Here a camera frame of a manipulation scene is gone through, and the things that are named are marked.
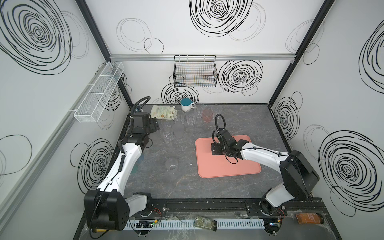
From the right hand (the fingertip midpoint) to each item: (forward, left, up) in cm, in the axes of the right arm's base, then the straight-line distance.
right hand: (213, 148), depth 89 cm
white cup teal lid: (+36, +18, +1) cm, 41 cm away
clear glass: (+34, -4, -1) cm, 34 cm away
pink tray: (-9, +2, -5) cm, 10 cm away
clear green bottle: (-37, +6, -2) cm, 37 cm away
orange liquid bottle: (-34, -42, -2) cm, 54 cm away
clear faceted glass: (+29, +15, -5) cm, 33 cm away
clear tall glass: (+14, +31, -4) cm, 34 cm away
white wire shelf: (+9, +62, +29) cm, 69 cm away
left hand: (+7, +38, +17) cm, 42 cm away
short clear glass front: (-9, +25, -4) cm, 27 cm away
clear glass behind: (+35, +8, -1) cm, 36 cm away
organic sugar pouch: (+33, +37, -4) cm, 50 cm away
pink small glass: (+27, +3, -1) cm, 27 cm away
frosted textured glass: (+16, +23, -3) cm, 28 cm away
